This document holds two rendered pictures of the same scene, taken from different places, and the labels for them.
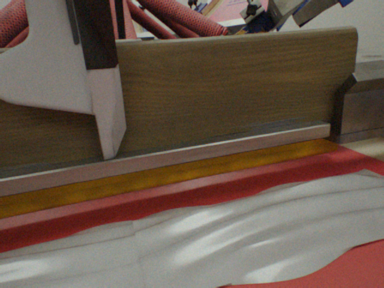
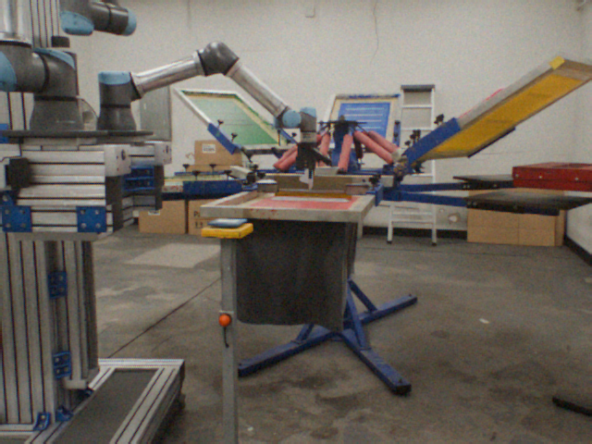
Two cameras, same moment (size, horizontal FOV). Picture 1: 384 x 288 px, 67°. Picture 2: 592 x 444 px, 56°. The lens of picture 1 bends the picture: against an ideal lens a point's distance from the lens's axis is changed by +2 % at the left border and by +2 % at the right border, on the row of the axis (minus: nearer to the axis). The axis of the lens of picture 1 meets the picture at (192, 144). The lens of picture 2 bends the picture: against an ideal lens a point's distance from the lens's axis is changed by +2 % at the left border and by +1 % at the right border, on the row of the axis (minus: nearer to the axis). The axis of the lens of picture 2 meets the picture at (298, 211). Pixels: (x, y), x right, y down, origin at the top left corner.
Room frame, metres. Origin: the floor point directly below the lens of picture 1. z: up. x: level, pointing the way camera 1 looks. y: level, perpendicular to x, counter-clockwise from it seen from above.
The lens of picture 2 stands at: (-2.00, -1.09, 1.26)
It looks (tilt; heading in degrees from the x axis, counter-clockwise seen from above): 8 degrees down; 29
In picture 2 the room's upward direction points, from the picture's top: straight up
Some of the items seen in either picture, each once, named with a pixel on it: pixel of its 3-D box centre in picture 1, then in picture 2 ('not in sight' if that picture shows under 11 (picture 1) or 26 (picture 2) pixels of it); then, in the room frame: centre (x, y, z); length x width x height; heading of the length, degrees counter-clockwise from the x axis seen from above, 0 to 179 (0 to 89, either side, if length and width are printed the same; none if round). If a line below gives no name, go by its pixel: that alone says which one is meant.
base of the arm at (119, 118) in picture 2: not in sight; (116, 117); (-0.42, 0.61, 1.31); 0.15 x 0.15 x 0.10
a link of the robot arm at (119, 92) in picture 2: not in sight; (115, 87); (-0.42, 0.61, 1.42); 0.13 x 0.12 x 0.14; 39
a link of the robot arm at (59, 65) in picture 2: not in sight; (51, 73); (-0.87, 0.38, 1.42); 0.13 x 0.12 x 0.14; 1
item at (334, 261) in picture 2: not in sight; (285, 272); (-0.29, -0.08, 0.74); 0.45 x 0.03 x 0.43; 106
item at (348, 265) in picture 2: not in sight; (349, 260); (-0.01, -0.22, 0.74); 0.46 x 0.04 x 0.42; 16
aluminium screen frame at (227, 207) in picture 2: not in sight; (302, 200); (-0.01, -0.01, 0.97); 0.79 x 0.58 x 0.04; 16
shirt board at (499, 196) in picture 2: not in sight; (441, 198); (0.84, -0.37, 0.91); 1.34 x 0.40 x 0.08; 76
